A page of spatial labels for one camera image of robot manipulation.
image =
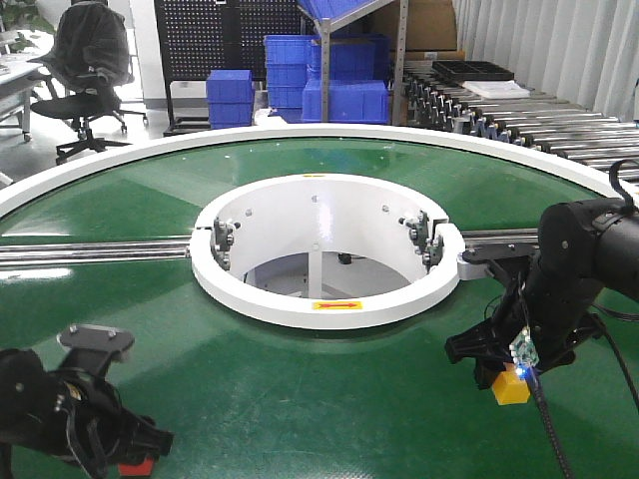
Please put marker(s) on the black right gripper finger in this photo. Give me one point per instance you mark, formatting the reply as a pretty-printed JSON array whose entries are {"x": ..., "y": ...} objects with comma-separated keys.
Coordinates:
[{"x": 488, "y": 345}]

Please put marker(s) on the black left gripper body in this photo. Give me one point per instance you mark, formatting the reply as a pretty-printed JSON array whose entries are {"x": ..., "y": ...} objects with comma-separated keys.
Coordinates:
[{"x": 72, "y": 413}]

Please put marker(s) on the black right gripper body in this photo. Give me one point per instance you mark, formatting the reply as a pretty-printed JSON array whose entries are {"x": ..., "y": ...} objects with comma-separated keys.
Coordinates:
[{"x": 556, "y": 313}]

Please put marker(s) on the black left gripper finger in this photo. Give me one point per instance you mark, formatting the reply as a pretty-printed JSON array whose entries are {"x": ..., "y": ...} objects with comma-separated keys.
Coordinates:
[{"x": 139, "y": 438}]

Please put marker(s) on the red cube block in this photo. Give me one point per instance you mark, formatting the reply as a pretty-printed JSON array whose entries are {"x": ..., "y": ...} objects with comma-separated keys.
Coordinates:
[{"x": 141, "y": 470}]

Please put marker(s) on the yellow toy brick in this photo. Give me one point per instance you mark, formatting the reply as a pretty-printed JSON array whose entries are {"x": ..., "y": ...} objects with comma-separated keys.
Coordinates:
[{"x": 508, "y": 388}]

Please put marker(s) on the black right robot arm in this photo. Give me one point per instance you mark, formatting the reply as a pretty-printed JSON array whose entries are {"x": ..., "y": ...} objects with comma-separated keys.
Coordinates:
[{"x": 584, "y": 247}]

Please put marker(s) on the yellow arrow sticker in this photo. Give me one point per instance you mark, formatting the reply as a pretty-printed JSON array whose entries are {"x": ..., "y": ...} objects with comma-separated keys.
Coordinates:
[{"x": 336, "y": 305}]

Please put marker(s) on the roller conveyor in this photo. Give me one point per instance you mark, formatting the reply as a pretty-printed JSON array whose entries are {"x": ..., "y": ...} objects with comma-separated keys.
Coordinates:
[{"x": 542, "y": 122}]

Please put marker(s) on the white flat tray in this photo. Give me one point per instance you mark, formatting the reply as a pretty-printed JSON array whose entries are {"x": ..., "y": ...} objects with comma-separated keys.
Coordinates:
[{"x": 496, "y": 89}]

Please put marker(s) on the black compartment tray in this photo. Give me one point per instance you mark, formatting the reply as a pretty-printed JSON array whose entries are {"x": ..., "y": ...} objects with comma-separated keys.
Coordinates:
[{"x": 461, "y": 71}]

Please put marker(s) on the blue crate front of rack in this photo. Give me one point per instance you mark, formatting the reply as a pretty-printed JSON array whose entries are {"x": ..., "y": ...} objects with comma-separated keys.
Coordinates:
[{"x": 350, "y": 102}]

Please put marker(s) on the cardboard boxes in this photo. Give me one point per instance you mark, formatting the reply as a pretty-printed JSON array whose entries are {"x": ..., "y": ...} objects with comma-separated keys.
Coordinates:
[{"x": 431, "y": 31}]

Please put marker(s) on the white desk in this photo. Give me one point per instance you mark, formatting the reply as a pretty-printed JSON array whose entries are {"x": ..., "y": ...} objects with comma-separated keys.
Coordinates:
[{"x": 18, "y": 79}]

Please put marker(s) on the tall blue crate stack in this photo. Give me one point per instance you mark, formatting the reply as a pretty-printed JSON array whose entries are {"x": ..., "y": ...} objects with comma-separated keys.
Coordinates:
[{"x": 287, "y": 58}]

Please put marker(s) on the black office chair with jacket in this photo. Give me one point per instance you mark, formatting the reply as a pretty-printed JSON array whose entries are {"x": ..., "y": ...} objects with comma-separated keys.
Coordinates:
[{"x": 90, "y": 57}]

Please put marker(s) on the metal shelf rack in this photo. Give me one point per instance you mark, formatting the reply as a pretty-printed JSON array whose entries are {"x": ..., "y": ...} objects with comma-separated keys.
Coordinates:
[{"x": 325, "y": 26}]

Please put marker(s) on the small blue stacked bins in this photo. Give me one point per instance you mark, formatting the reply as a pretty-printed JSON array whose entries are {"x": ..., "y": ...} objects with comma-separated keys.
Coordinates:
[{"x": 230, "y": 97}]

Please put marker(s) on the black perforated pegboard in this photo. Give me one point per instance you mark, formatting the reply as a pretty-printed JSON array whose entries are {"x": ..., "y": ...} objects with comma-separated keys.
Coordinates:
[{"x": 199, "y": 36}]

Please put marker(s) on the right metal rail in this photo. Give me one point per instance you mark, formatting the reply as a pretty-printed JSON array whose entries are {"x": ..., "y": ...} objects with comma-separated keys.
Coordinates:
[{"x": 479, "y": 238}]

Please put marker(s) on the metal rail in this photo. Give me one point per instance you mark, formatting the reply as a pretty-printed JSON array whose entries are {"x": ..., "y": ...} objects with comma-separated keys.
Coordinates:
[
  {"x": 479, "y": 238},
  {"x": 56, "y": 254}
]

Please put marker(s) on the left metal rail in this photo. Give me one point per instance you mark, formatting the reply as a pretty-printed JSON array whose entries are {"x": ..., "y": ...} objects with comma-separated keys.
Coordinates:
[{"x": 56, "y": 254}]

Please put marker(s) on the white inner ring hub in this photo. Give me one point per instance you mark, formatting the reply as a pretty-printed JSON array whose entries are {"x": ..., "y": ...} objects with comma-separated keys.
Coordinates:
[{"x": 317, "y": 213}]

